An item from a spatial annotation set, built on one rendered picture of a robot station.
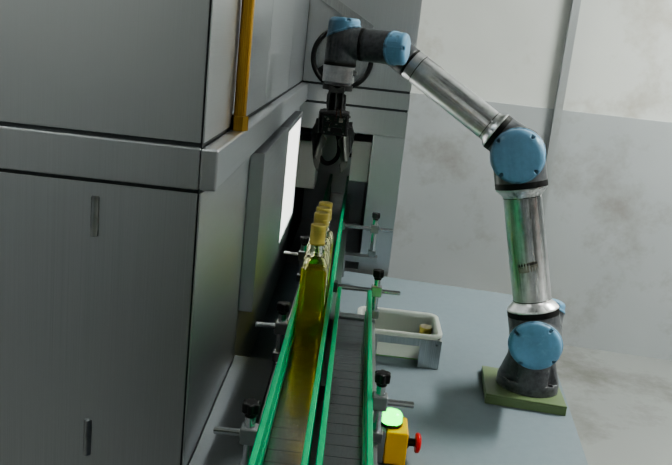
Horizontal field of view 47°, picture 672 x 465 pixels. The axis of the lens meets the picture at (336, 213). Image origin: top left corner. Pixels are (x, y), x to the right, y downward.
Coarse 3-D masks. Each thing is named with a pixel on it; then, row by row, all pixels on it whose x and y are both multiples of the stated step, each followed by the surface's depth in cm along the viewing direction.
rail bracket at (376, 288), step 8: (376, 272) 190; (336, 280) 193; (376, 280) 191; (336, 288) 192; (344, 288) 192; (352, 288) 192; (360, 288) 192; (368, 288) 192; (376, 288) 191; (376, 296) 192; (376, 304) 193; (376, 312) 192
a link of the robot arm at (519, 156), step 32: (512, 128) 169; (512, 160) 165; (544, 160) 165; (512, 192) 167; (512, 224) 170; (544, 224) 171; (512, 256) 172; (544, 256) 170; (512, 288) 174; (544, 288) 170; (512, 320) 173; (544, 320) 169; (512, 352) 171; (544, 352) 169
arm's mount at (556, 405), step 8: (488, 368) 200; (496, 368) 201; (488, 376) 194; (488, 384) 189; (496, 384) 189; (488, 392) 184; (496, 392) 184; (504, 392) 185; (512, 392) 186; (560, 392) 189; (488, 400) 183; (496, 400) 183; (504, 400) 183; (512, 400) 182; (520, 400) 182; (528, 400) 182; (536, 400) 182; (544, 400) 183; (552, 400) 184; (560, 400) 184; (520, 408) 183; (528, 408) 182; (536, 408) 182; (544, 408) 182; (552, 408) 181; (560, 408) 181
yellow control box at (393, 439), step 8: (384, 432) 150; (392, 432) 150; (400, 432) 151; (384, 440) 151; (392, 440) 151; (400, 440) 150; (408, 440) 153; (384, 448) 151; (392, 448) 151; (400, 448) 151; (384, 456) 151; (392, 456) 151; (400, 456) 151; (400, 464) 152
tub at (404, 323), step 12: (360, 312) 209; (384, 312) 214; (396, 312) 214; (408, 312) 214; (420, 312) 214; (384, 324) 214; (396, 324) 214; (408, 324) 214; (420, 324) 214; (432, 324) 212; (408, 336) 198; (420, 336) 198; (432, 336) 198
